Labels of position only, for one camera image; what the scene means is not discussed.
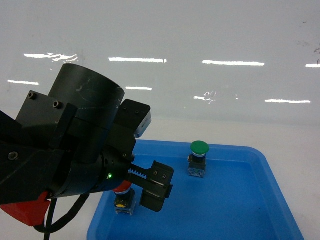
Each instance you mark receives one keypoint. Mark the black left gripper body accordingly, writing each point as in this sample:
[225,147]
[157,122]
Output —
[116,156]

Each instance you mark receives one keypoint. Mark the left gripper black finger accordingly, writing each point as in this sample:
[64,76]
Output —
[155,183]

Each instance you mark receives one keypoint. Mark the red mushroom push button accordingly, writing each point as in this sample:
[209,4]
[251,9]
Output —
[125,198]

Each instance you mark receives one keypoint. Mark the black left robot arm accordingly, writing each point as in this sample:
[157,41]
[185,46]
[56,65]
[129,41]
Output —
[79,139]

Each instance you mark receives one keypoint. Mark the green mushroom push button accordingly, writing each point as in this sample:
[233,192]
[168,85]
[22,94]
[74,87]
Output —
[197,160]

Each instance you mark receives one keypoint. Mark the blue plastic tray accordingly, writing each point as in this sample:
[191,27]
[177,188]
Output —
[237,199]

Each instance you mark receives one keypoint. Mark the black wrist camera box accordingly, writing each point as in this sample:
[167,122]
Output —
[135,116]

